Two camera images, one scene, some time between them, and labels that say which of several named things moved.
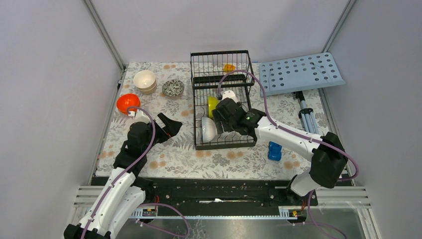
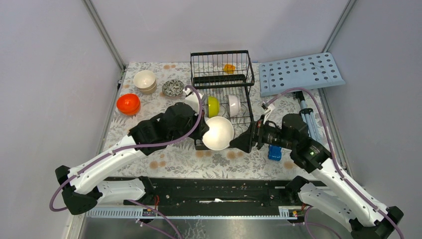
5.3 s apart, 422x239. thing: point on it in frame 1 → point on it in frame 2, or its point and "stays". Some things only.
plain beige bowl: (149, 90) stays
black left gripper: (170, 129) → (202, 127)
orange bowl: (125, 100) stays
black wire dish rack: (216, 75) stays
